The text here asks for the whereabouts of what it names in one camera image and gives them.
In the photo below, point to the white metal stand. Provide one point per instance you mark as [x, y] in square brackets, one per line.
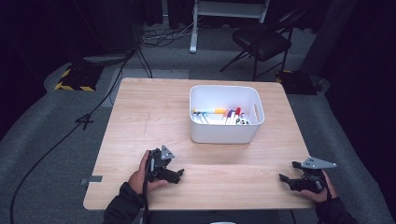
[230, 9]

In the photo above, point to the dark equipment base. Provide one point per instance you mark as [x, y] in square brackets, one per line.
[295, 82]

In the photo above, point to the purple cap marker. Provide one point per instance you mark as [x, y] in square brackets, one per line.
[230, 115]

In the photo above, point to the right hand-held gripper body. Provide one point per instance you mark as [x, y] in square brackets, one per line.
[313, 183]

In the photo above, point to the person's left hand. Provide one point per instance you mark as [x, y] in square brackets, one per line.
[137, 182]

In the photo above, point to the dark blue cap marker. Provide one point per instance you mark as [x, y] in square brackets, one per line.
[196, 117]

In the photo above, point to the black folding chair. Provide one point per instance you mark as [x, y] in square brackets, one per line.
[261, 40]

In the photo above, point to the white plastic bin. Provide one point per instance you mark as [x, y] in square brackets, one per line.
[218, 133]

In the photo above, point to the pink cap marker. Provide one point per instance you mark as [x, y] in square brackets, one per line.
[225, 114]

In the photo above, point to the yellow cap marker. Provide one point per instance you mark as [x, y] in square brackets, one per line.
[214, 110]

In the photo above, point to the grey stand base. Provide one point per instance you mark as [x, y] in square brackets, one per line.
[106, 58]

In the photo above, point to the grey tape piece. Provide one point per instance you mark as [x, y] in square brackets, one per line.
[95, 178]

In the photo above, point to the red cap marker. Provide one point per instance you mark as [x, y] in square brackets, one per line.
[238, 111]

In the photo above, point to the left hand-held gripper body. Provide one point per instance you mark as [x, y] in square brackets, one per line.
[157, 169]

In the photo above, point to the black yellow striped base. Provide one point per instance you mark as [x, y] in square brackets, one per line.
[79, 77]

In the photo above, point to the person's right hand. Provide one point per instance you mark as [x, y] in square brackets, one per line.
[325, 194]

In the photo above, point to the black cap marker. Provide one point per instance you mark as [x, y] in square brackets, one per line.
[205, 117]

